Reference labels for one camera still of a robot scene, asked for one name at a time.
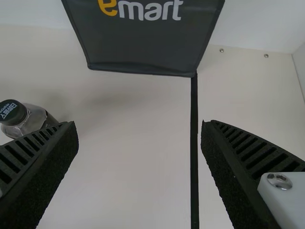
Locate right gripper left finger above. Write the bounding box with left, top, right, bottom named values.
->
left=0, top=121, right=80, bottom=229

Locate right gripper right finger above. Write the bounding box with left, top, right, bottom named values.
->
left=201, top=119, right=305, bottom=229

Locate dark coffee bottle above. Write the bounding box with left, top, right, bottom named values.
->
left=0, top=98, right=60, bottom=139

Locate black strip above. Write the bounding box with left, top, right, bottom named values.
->
left=190, top=71, right=200, bottom=229

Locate dark grey bag with straps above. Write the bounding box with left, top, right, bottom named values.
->
left=61, top=0, right=226, bottom=79

